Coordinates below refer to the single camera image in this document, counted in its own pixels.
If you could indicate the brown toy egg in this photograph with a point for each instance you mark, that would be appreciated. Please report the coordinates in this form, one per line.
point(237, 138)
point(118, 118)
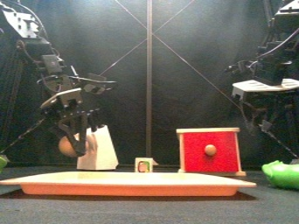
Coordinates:
point(67, 148)

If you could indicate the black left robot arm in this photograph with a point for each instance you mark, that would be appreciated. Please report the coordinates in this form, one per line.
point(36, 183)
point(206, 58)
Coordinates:
point(27, 32)

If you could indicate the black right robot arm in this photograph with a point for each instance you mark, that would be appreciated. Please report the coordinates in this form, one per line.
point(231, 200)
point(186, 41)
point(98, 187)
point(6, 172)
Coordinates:
point(278, 43)

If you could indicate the cream orange rectangular plate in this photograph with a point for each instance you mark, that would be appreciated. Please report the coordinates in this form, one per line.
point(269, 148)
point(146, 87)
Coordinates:
point(128, 183)

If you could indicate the white trapezoid block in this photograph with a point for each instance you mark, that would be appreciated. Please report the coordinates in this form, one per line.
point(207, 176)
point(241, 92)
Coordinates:
point(99, 151)

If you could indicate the red wooden drawer box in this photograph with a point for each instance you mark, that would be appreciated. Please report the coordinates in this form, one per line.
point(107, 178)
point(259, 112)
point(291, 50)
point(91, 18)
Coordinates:
point(210, 151)

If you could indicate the green toy vegetable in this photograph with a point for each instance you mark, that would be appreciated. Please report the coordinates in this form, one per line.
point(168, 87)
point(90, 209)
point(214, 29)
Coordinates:
point(282, 175)

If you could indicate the small picture cube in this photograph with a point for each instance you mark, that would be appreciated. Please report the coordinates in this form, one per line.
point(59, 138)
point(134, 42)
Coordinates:
point(143, 166)

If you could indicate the small green toy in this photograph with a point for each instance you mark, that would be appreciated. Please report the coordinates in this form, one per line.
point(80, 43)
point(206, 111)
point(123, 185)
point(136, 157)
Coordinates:
point(2, 163)

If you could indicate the right wrist camera mount plate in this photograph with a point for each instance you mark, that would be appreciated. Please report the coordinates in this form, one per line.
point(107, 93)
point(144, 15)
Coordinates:
point(259, 86)

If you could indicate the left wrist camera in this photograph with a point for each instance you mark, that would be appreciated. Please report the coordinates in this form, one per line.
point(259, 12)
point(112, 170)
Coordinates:
point(96, 83)

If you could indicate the vertical metal frame pole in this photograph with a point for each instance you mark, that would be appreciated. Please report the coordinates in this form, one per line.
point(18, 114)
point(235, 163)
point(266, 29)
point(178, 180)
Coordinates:
point(148, 78)

